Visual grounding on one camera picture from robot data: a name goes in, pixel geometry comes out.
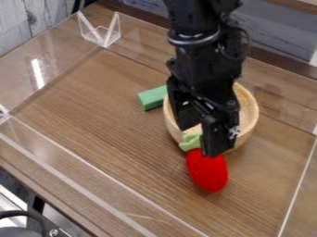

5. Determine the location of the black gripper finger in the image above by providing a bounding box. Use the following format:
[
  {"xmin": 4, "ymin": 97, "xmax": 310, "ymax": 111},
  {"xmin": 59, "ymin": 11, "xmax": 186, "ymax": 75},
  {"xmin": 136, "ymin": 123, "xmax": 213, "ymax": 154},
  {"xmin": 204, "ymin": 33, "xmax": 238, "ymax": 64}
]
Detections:
[{"xmin": 200, "ymin": 114, "xmax": 241, "ymax": 157}]

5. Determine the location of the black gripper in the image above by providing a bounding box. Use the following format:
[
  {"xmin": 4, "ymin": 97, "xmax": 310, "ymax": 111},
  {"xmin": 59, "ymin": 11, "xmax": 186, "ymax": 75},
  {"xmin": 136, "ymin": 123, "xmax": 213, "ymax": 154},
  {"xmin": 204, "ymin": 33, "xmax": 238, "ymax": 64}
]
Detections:
[{"xmin": 164, "ymin": 21, "xmax": 251, "ymax": 131}]

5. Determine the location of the wooden bowl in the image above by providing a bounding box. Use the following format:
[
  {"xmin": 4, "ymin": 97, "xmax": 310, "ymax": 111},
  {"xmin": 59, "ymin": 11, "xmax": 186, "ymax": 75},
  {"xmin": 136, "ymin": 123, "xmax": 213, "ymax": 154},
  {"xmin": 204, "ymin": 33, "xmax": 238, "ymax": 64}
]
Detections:
[{"xmin": 163, "ymin": 83, "xmax": 259, "ymax": 152}]

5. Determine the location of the red plush strawberry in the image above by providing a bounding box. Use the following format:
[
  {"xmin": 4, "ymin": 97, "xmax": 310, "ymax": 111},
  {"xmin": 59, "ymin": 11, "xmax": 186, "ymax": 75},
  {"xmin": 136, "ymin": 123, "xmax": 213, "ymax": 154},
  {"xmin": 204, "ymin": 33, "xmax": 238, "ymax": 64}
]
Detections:
[{"xmin": 178, "ymin": 131, "xmax": 229, "ymax": 193}]

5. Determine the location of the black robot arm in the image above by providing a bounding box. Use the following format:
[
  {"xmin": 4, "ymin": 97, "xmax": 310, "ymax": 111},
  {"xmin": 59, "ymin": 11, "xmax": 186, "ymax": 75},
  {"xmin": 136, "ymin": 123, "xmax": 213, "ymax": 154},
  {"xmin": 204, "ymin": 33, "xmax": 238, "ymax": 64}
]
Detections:
[{"xmin": 163, "ymin": 0, "xmax": 245, "ymax": 157}]

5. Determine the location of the green block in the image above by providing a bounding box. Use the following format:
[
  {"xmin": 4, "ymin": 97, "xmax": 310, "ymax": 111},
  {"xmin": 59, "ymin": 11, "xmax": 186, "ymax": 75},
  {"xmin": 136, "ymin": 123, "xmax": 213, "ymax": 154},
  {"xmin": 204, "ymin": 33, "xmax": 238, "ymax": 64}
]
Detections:
[{"xmin": 138, "ymin": 86, "xmax": 167, "ymax": 111}]

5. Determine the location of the clear acrylic corner bracket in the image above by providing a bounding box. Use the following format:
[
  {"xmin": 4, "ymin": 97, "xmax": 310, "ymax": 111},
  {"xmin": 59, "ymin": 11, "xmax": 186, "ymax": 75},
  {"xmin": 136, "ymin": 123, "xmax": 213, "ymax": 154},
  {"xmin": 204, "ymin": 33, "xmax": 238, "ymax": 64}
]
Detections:
[{"xmin": 76, "ymin": 11, "xmax": 122, "ymax": 48}]

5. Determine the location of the black table leg bracket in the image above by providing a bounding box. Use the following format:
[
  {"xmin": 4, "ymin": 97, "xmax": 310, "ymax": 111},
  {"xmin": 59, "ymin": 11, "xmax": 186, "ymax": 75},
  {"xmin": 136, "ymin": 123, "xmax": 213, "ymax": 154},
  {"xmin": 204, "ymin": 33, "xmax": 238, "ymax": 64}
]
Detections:
[{"xmin": 25, "ymin": 195, "xmax": 72, "ymax": 237}]

